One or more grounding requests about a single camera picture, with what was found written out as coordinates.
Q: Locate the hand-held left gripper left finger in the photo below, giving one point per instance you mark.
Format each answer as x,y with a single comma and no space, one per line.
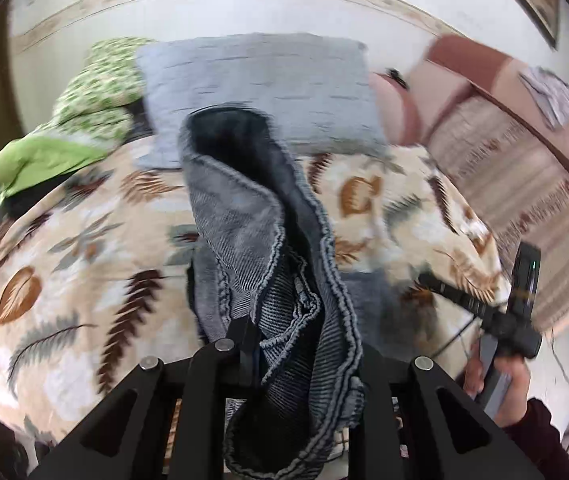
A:
199,410

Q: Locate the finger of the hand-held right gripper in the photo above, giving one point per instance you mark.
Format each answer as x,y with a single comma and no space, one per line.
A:
459,297

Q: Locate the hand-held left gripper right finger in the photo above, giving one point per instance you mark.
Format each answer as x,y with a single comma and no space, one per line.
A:
414,425

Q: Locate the grey acid-wash denim pants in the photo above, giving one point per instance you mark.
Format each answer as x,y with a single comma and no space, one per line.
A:
244,210

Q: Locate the person's right forearm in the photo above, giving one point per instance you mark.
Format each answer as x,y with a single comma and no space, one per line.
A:
539,440

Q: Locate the person's right hand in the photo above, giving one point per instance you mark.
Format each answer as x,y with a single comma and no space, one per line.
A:
514,390

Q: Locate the striped floral cushion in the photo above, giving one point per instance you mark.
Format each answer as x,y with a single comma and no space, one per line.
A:
524,190

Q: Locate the leaf-print bedspread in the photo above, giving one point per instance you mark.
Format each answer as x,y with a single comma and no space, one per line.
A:
89,270

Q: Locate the white crumpled cloth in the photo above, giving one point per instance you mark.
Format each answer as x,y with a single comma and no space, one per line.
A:
554,95

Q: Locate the small black clip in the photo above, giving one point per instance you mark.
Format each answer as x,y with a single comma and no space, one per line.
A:
397,79

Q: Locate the dark cloth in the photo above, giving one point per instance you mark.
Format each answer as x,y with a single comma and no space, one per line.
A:
22,205

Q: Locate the grey quilted pillow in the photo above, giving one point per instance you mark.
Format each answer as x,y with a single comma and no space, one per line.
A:
274,85

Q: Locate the green patterned quilt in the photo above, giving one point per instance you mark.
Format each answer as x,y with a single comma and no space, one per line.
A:
94,110

